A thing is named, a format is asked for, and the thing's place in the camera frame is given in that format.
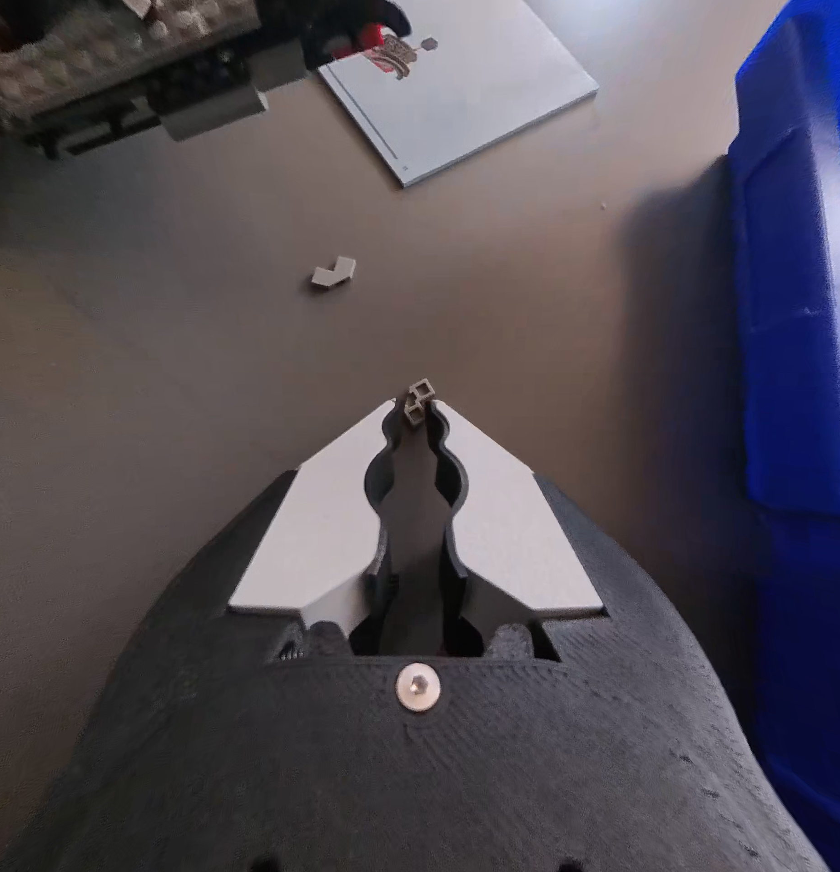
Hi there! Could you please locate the black grey toy brick assembly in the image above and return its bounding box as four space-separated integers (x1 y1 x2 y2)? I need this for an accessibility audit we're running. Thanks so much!
0 0 414 161

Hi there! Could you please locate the small grey brick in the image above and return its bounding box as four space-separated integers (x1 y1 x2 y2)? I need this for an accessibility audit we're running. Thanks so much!
403 378 437 429

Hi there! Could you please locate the long grey studded brick plate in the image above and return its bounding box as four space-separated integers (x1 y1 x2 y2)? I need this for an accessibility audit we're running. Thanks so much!
0 0 257 127

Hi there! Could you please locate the grey corner brick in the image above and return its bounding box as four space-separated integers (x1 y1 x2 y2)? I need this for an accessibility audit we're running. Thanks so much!
311 256 358 292

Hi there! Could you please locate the light blue instruction booklet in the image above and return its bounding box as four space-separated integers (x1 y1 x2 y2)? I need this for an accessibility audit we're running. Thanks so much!
318 0 600 188

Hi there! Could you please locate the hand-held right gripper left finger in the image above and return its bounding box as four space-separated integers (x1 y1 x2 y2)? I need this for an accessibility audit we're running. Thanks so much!
228 399 403 625

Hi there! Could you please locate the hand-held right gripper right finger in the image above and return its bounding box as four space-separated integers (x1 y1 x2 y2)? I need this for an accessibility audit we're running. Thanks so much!
425 401 606 624

